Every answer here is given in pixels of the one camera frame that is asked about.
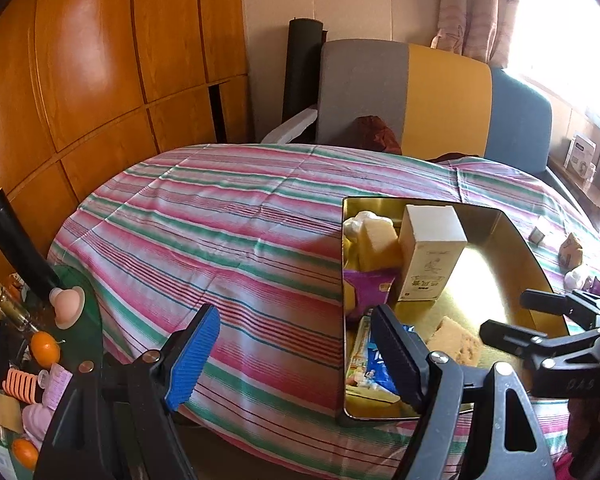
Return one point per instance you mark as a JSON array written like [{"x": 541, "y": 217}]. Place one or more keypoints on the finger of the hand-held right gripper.
[
  {"x": 550, "y": 301},
  {"x": 515, "y": 337}
]

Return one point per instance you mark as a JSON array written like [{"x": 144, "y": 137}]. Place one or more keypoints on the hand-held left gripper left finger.
[{"x": 192, "y": 360}]

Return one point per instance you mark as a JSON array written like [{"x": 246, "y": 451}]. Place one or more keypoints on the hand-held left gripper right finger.
[{"x": 400, "y": 360}]

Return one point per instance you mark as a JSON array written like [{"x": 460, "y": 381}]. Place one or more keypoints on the blue tissue packet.
[{"x": 380, "y": 377}]

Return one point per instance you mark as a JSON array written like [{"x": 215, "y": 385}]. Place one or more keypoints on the white plastic bag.
[
  {"x": 365, "y": 220},
  {"x": 577, "y": 279}
]

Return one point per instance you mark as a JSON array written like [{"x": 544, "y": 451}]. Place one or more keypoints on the yellow sponge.
[
  {"x": 380, "y": 245},
  {"x": 455, "y": 340}
]

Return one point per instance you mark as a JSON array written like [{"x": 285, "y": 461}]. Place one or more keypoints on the gold tin box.
[{"x": 490, "y": 280}]

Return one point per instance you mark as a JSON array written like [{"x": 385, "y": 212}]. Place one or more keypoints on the small purple snack packet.
[{"x": 367, "y": 287}]

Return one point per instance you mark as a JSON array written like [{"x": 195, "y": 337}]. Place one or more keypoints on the cream cardboard box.
[{"x": 430, "y": 260}]

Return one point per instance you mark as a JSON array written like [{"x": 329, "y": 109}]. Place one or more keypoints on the red cloth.
[{"x": 587, "y": 465}]

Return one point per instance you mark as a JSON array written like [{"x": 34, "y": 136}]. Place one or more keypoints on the green glass side table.
[{"x": 87, "y": 310}]

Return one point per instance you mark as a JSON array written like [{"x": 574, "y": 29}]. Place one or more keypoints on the striped bedsheet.
[{"x": 230, "y": 240}]

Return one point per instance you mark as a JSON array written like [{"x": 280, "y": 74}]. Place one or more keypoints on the small pink bottle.
[{"x": 57, "y": 385}]

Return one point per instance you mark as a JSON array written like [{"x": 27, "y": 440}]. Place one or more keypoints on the pink suction cup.
[{"x": 66, "y": 305}]

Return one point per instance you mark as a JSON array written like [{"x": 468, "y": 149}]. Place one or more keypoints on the orange fruit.
[
  {"x": 25, "y": 454},
  {"x": 45, "y": 349}
]

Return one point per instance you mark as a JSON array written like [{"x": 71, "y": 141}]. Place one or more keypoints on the white printed box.
[{"x": 580, "y": 150}]

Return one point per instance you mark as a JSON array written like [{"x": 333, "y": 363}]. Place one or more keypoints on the pink soft cloth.
[{"x": 37, "y": 425}]

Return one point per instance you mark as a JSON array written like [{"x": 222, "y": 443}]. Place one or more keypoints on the orange ribbed rack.
[{"x": 22, "y": 386}]

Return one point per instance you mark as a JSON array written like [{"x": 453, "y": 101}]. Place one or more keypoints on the clear glass bottle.
[{"x": 7, "y": 307}]

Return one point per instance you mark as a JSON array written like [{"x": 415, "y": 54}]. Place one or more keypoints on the black tube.
[{"x": 17, "y": 240}]

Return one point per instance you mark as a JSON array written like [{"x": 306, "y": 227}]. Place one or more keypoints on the brown cloth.
[{"x": 377, "y": 135}]

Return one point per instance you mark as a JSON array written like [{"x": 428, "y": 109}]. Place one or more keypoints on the grey yellow blue sofa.
[{"x": 445, "y": 100}]

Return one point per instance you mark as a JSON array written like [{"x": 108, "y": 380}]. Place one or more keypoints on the bright window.
[{"x": 570, "y": 35}]

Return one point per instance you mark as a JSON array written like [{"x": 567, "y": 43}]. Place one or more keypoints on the black rolled mat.
[{"x": 302, "y": 75}]

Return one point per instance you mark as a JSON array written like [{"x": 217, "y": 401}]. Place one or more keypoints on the pink patterned curtain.
[{"x": 480, "y": 5}]

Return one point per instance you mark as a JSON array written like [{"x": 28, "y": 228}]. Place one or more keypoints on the wooden wardrobe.
[{"x": 80, "y": 60}]

